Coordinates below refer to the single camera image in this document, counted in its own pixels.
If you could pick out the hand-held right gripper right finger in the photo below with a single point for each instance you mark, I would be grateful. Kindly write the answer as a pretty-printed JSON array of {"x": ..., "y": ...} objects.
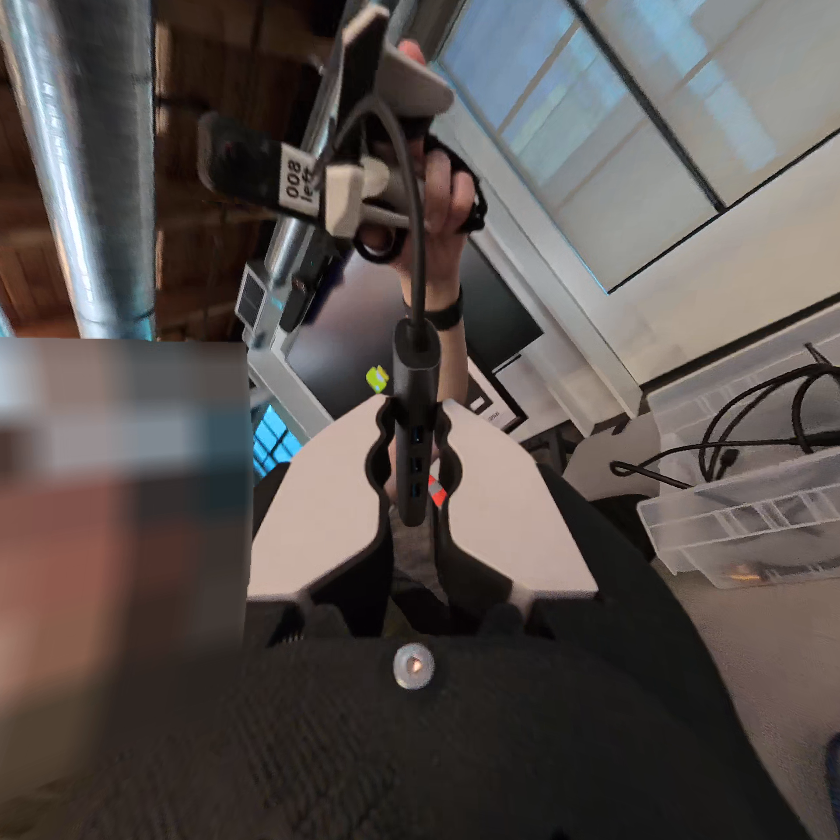
[{"x": 512, "y": 525}]

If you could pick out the person's left forearm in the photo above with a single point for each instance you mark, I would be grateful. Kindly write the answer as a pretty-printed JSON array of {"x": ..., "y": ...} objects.
[{"x": 440, "y": 368}]

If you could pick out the clear plastic bin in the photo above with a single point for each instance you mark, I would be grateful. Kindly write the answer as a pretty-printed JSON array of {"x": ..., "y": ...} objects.
[{"x": 748, "y": 525}]

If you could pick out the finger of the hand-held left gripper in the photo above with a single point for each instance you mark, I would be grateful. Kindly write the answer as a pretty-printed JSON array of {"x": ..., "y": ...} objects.
[
  {"x": 361, "y": 194},
  {"x": 414, "y": 85}
]

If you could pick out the orange floor cone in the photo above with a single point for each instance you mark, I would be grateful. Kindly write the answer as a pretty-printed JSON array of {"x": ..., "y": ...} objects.
[{"x": 436, "y": 494}]

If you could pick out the grey metal USB hub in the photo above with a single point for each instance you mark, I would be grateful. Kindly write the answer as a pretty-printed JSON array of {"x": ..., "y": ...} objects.
[{"x": 415, "y": 394}]

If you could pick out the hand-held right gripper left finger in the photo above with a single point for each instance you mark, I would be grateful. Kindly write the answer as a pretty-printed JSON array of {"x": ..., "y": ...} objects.
[{"x": 322, "y": 519}]

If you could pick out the person's left hand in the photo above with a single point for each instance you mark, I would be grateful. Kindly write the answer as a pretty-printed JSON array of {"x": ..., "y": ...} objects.
[{"x": 446, "y": 197}]

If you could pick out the black wristband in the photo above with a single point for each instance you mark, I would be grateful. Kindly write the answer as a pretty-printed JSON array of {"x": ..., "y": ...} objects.
[{"x": 440, "y": 313}]

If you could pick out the silver ventilation duct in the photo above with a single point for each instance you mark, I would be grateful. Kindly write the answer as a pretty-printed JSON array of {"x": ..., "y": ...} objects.
[
  {"x": 85, "y": 158},
  {"x": 295, "y": 250}
]

